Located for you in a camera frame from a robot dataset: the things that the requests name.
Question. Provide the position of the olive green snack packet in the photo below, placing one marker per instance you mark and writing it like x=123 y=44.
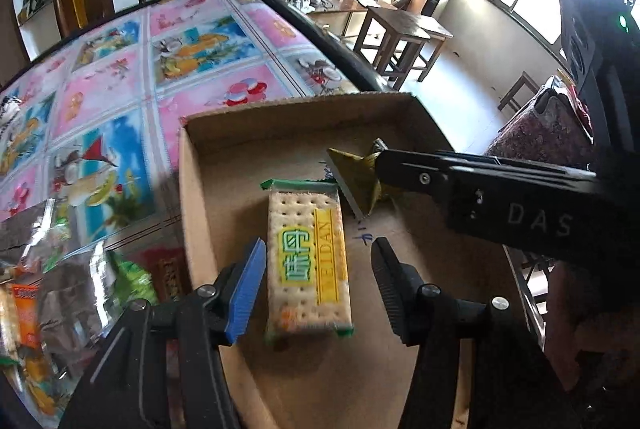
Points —
x=357 y=179

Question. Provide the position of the small wooden stool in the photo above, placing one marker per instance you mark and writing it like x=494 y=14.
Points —
x=522 y=84

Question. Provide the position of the pile of snack packets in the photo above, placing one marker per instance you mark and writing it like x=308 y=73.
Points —
x=75 y=299

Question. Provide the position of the person's right forearm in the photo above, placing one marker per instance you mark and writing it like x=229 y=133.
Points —
x=595 y=324

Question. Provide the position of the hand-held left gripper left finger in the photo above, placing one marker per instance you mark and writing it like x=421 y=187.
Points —
x=245 y=296

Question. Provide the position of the cardboard box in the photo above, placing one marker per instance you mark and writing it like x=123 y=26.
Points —
x=235 y=189

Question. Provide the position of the yellow green cracker packet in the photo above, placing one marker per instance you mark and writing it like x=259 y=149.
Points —
x=305 y=259

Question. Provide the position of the floral covered bench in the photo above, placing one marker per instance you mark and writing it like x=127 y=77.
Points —
x=540 y=134

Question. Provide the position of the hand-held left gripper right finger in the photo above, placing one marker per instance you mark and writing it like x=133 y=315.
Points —
x=392 y=289

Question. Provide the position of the printed floral tablecloth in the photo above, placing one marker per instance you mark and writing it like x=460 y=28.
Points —
x=100 y=84

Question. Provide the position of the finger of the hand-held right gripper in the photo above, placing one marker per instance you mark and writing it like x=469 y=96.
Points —
x=405 y=174

